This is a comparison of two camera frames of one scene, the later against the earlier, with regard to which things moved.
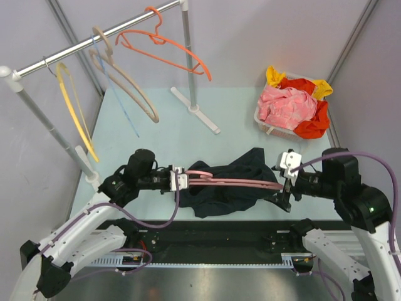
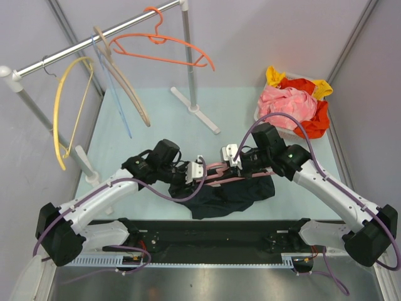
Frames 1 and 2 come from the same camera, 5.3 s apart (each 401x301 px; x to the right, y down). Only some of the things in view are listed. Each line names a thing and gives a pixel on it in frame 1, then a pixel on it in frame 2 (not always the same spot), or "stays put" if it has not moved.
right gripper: (281, 198) -> (245, 174)
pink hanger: (203, 178) -> (223, 170)
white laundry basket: (270, 128) stays put
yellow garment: (322, 88) stays put
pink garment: (284, 108) stays put
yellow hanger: (65, 95) -> (56, 130)
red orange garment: (315, 127) stays put
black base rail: (229, 236) stays put
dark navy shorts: (202, 200) stays put
